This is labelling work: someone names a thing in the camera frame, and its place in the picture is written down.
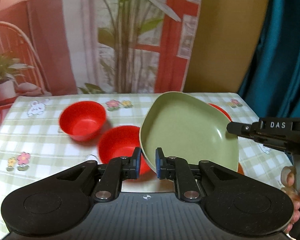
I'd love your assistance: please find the orange square plate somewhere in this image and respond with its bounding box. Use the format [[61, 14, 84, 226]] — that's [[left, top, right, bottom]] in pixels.
[[207, 102, 245, 176]]

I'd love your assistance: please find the green square plate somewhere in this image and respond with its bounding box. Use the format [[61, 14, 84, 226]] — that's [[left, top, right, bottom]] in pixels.
[[139, 92, 239, 171]]

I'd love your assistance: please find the red bowl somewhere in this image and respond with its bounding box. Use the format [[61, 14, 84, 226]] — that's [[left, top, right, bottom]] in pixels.
[[98, 125, 141, 164], [59, 101, 107, 142]]

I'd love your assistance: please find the person's right hand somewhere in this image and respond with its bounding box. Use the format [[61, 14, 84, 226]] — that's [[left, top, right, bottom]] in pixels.
[[281, 166, 300, 233]]

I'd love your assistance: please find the teal curtain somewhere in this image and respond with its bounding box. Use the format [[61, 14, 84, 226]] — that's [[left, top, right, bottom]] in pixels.
[[238, 0, 300, 118]]

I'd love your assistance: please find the printed backdrop cloth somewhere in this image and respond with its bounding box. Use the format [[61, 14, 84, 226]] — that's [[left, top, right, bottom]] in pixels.
[[0, 0, 202, 126]]

